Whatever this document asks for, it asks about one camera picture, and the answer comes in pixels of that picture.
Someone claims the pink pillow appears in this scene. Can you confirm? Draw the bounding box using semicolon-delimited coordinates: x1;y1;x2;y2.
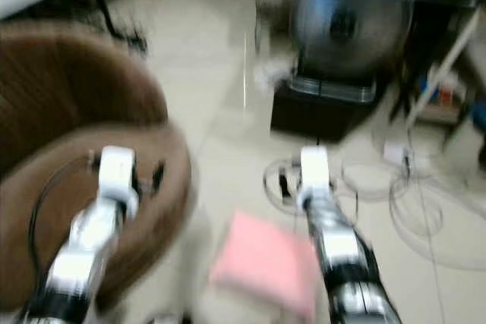
210;212;320;321

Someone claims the white power adapter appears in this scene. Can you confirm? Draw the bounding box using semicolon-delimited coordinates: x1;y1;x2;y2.
383;142;412;168

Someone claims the white crumpled cloth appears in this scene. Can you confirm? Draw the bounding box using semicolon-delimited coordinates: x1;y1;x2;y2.
254;62;291;91

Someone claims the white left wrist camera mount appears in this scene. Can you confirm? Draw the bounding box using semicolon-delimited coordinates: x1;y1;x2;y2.
99;146;142;211

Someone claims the black table leg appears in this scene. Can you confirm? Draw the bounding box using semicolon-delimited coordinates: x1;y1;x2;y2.
87;0;149;55

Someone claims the blue chair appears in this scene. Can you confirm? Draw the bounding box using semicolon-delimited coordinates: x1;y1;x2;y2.
469;100;486;134

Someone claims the white slanted pole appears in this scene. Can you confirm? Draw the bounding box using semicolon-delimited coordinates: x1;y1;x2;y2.
405;11;486;126

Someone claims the brown round sofa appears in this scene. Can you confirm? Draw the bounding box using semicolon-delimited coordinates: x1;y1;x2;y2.
0;20;194;313

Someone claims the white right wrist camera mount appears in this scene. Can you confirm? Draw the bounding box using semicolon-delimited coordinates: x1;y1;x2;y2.
300;146;332;200

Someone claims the black box under fan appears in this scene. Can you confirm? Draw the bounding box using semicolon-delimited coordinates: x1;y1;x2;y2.
270;81;382;141

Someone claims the round grey fan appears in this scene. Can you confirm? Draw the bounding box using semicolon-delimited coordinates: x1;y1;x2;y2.
291;0;416;101

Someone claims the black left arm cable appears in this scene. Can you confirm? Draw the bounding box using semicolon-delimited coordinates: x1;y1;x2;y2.
29;156;102;275

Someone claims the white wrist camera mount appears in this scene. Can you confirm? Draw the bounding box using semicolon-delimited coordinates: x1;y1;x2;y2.
99;146;142;211
300;146;332;200

